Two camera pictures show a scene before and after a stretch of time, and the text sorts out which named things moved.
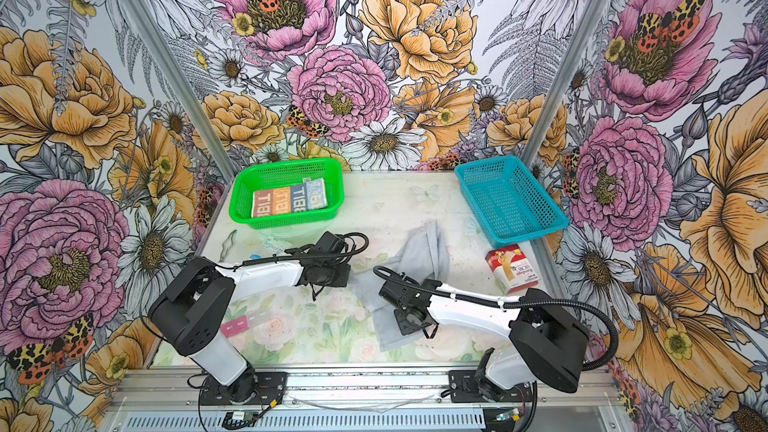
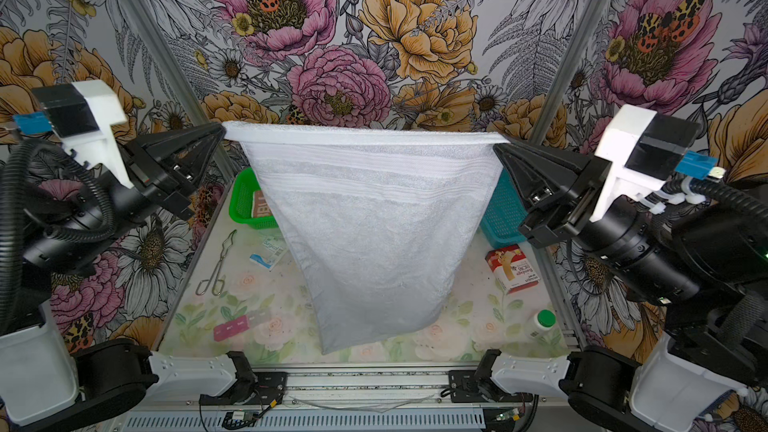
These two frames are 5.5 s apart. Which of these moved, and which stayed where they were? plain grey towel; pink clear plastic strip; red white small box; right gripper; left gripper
Moved: plain grey towel; right gripper; left gripper
Stayed: red white small box; pink clear plastic strip
